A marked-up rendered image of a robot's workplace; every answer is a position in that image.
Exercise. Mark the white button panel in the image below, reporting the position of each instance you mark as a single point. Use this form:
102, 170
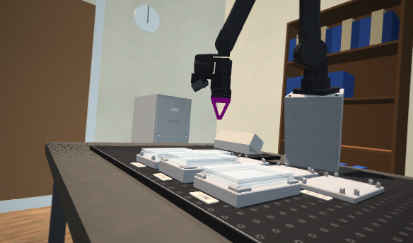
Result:
240, 142

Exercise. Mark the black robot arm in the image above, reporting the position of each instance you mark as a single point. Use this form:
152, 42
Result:
309, 51

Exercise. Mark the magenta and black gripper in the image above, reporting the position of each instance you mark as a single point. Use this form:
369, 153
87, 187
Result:
222, 95

